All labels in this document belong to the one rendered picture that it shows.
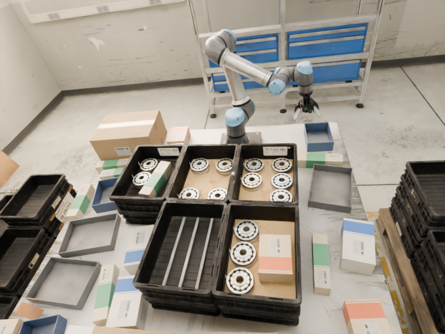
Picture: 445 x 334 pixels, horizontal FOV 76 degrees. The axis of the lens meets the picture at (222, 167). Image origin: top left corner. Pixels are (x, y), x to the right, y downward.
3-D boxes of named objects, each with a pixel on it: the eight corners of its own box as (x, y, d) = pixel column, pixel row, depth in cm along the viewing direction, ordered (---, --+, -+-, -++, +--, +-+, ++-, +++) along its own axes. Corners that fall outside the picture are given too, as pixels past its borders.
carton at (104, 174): (141, 171, 183) (138, 165, 179) (140, 178, 178) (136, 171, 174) (105, 176, 185) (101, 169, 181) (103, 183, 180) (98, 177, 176)
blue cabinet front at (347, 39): (287, 85, 308) (287, 31, 270) (357, 79, 295) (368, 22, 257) (287, 86, 306) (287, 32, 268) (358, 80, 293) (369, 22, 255)
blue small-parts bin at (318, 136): (303, 132, 187) (304, 123, 182) (327, 130, 185) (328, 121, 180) (306, 152, 173) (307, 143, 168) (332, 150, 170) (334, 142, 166)
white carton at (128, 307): (126, 285, 128) (118, 276, 122) (151, 283, 127) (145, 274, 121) (114, 335, 114) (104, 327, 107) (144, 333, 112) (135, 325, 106)
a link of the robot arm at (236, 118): (222, 134, 173) (220, 115, 164) (232, 123, 182) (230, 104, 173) (241, 138, 168) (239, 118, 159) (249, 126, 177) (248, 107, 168)
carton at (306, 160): (296, 167, 165) (297, 160, 161) (297, 160, 169) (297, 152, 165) (341, 169, 159) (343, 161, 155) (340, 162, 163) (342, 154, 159)
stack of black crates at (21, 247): (35, 252, 219) (6, 227, 195) (70, 253, 213) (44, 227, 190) (1, 307, 190) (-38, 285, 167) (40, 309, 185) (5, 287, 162)
